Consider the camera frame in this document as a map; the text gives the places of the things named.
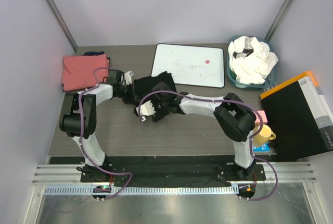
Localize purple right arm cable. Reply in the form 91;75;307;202
139;90;278;202

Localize white crumpled t-shirts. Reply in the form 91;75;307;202
227;35;279;85

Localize pink cube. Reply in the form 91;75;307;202
254;110;268;126

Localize folded dark navy t-shirt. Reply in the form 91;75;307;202
83;51;110;60

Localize aluminium rail frame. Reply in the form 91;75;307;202
33;162;316;196

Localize teal laundry basket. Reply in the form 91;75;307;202
226;35;277;89

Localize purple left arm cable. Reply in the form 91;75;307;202
78;67;132;200

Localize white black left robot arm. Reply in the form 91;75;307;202
59;67;134;182

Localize folded coral pink t-shirt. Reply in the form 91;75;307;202
61;54;109;92

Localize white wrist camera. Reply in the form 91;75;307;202
124;71;134;85
138;100;156;121

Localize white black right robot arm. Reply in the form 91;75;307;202
151;82;256;180

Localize blue picture book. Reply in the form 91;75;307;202
253;143;270;153

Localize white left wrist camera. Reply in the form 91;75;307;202
124;71;134;85

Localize yellow mug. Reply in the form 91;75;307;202
253;125;276;147

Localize black orange box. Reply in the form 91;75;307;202
260;71;332;161

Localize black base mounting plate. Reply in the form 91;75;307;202
80;155;266;183

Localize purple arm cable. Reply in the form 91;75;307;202
78;67;132;200
139;90;278;202

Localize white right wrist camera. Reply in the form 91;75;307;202
138;100;156;121

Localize black floral print t-shirt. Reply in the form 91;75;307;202
123;71;181;122

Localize white tray board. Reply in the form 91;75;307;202
151;44;225;88

